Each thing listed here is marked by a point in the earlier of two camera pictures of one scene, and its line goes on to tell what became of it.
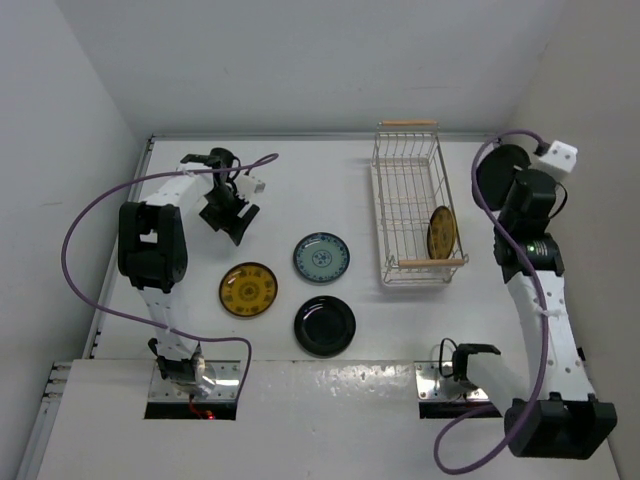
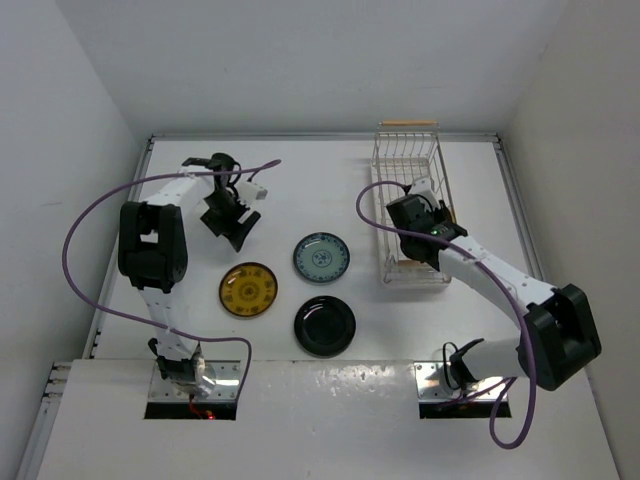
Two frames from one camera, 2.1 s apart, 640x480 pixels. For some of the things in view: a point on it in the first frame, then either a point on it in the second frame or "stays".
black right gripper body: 504,211 -> 439,214
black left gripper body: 225,203 stays
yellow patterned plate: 248,289 stays
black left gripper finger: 213,220 stays
